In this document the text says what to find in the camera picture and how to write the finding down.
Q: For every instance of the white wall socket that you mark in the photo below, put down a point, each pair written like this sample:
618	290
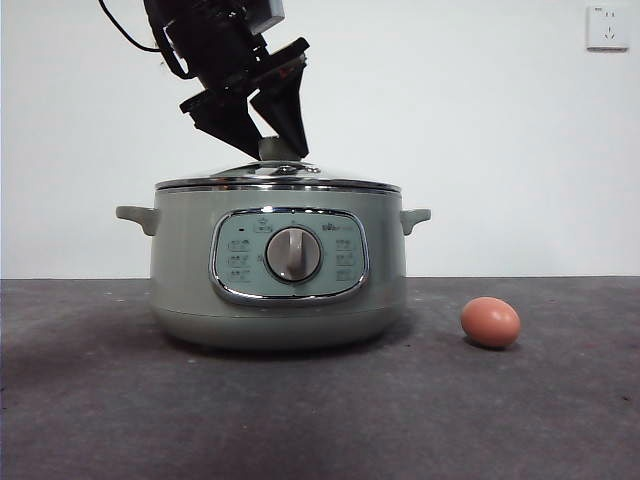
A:
608	29

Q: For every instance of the glass lid with green knob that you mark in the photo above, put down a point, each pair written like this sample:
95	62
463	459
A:
272	172

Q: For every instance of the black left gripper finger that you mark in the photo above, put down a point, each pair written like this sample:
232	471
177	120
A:
287	110
225	117

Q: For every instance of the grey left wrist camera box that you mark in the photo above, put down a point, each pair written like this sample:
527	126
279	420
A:
270	12

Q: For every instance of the sage green electric pot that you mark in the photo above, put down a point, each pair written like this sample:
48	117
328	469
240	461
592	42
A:
190	260

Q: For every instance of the brown egg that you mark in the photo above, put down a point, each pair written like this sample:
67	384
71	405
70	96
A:
490	322

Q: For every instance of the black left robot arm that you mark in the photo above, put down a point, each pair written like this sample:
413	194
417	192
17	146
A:
200	10

